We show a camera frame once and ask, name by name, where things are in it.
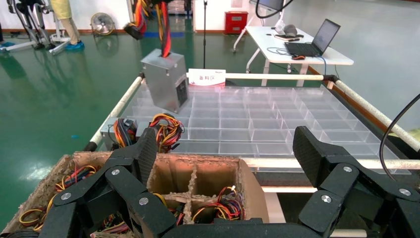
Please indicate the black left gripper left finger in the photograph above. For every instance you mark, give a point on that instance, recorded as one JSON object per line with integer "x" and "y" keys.
{"x": 131, "y": 164}

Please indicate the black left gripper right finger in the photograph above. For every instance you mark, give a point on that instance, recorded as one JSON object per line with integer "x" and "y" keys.
{"x": 315, "y": 154}

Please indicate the clear acrylic divider tray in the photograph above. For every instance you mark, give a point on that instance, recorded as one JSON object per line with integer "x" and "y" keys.
{"x": 262, "y": 124}

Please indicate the brown cardboard divider box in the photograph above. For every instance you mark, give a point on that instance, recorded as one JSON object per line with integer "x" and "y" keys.
{"x": 252, "y": 197}

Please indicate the black orange mouse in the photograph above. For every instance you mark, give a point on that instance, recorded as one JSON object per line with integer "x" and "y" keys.
{"x": 298, "y": 57}

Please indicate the white label sign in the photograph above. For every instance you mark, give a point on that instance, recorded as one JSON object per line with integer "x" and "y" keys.
{"x": 206, "y": 77}

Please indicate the white desk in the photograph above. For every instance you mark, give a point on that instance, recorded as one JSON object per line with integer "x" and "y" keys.
{"x": 269, "y": 46}

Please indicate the black laptop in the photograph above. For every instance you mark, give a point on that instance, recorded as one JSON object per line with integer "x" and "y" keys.
{"x": 326, "y": 34}

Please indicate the dark notebook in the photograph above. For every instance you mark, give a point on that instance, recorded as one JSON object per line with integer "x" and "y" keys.
{"x": 282, "y": 37}

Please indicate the grey cap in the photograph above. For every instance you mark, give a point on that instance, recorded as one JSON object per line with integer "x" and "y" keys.
{"x": 290, "y": 30}

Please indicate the round floor fan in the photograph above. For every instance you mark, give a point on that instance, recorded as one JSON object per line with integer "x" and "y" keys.
{"x": 102, "y": 24}

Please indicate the person with blue shoe covers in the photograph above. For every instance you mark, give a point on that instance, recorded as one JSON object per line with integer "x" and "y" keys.
{"x": 70, "y": 29}

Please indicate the thin black pole stand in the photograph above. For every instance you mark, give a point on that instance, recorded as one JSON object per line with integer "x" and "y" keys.
{"x": 204, "y": 33}

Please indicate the red cabinet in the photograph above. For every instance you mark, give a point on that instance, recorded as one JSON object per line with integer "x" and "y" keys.
{"x": 236, "y": 23}

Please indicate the dark monitor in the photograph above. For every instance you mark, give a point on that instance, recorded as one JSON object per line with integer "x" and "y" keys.
{"x": 270, "y": 4}

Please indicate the white metal stand frame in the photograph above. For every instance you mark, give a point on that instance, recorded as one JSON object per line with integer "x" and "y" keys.
{"x": 59, "y": 46}

